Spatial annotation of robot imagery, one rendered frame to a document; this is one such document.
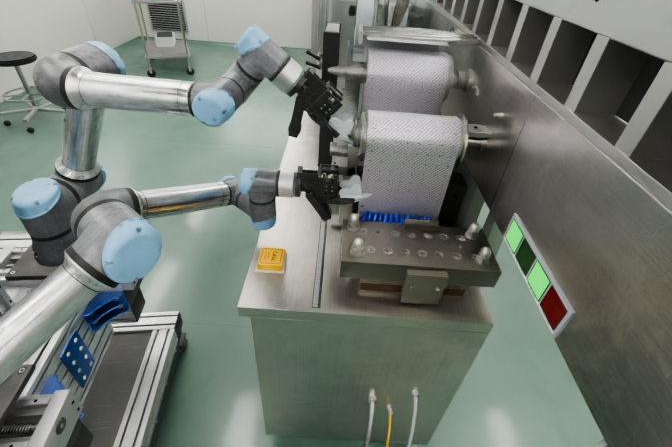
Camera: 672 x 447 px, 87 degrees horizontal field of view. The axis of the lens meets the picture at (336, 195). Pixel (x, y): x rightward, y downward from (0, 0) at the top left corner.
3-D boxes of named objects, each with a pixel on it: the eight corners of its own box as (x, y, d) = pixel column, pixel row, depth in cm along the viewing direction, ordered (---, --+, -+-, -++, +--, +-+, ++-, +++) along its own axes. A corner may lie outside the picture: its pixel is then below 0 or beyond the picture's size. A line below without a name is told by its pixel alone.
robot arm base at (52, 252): (24, 267, 106) (8, 243, 100) (51, 232, 118) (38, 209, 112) (78, 265, 108) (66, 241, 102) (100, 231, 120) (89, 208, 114)
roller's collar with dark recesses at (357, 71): (346, 78, 115) (348, 57, 111) (364, 79, 115) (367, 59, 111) (346, 85, 110) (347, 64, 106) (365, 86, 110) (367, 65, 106)
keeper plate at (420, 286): (399, 296, 95) (407, 268, 88) (436, 298, 95) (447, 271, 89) (400, 304, 93) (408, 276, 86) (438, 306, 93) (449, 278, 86)
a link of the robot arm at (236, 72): (201, 97, 83) (226, 64, 78) (220, 82, 92) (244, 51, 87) (229, 120, 86) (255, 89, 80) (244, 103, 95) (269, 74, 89)
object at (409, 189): (357, 213, 105) (364, 159, 94) (436, 219, 105) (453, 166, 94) (357, 215, 104) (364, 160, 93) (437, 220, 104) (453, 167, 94)
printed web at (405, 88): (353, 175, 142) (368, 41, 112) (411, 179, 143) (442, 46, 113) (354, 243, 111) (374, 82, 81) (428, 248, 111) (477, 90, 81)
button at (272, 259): (262, 252, 106) (261, 246, 105) (285, 253, 106) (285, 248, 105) (257, 270, 100) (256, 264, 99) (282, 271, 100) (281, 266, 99)
